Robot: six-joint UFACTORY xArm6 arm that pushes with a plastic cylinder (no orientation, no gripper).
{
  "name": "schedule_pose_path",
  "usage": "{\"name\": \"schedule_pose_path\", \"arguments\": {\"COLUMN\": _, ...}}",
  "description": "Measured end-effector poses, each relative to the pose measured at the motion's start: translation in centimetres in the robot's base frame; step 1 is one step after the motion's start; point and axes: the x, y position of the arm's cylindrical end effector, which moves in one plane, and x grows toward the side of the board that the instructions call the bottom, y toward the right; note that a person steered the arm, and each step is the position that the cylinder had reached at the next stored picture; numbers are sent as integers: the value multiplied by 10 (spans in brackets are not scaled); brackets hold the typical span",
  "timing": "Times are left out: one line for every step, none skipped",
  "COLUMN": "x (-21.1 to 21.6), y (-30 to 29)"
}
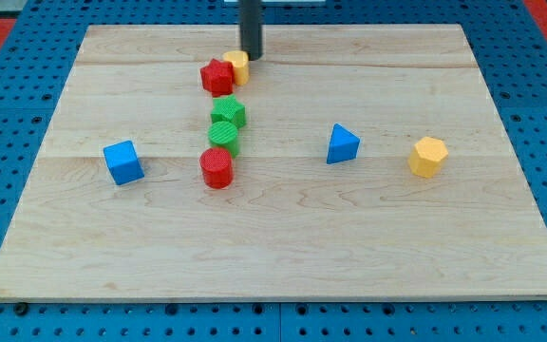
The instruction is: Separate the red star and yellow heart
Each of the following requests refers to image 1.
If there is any blue cube block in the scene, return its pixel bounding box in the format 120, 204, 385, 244
103, 141, 144, 185

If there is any red cylinder block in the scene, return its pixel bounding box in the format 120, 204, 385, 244
199, 147, 234, 189

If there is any green star block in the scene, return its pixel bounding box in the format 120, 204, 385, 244
211, 94, 246, 128

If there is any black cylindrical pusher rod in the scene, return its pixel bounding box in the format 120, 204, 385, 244
238, 0, 263, 61

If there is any yellow hexagon block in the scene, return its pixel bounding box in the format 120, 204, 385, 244
407, 137, 448, 179

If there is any green cylinder block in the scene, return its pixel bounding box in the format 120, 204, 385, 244
208, 121, 240, 159

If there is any wooden board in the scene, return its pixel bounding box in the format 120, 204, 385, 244
0, 24, 547, 303

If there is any yellow heart block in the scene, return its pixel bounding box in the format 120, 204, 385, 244
222, 50, 250, 86

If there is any blue triangle block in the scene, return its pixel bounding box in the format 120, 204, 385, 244
326, 123, 360, 164

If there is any red star block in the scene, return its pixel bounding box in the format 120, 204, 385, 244
199, 59, 234, 97

